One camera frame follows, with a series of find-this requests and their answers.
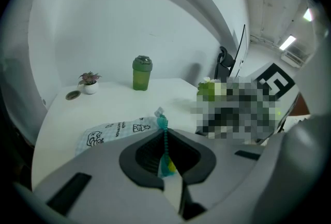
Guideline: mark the small purple plant in pot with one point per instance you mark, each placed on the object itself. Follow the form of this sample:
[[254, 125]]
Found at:
[[90, 83]]

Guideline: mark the white flowers in white pot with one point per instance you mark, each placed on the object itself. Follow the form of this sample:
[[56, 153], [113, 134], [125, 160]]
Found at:
[[208, 88]]

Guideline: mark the light blue pencil pouch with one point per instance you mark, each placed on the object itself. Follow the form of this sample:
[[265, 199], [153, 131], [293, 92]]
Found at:
[[116, 130]]

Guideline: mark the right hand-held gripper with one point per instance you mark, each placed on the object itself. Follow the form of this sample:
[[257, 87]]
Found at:
[[276, 83]]

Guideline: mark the green shaker bottle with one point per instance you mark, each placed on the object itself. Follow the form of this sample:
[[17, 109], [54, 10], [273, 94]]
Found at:
[[141, 75]]

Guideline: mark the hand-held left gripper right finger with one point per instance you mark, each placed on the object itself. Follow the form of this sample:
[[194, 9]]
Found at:
[[245, 181]]

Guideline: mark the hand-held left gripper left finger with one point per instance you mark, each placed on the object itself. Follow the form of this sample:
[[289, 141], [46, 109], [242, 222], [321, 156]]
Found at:
[[103, 186]]

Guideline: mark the ceiling light panel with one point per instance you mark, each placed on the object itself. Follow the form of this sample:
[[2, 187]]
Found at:
[[287, 42], [308, 14]]

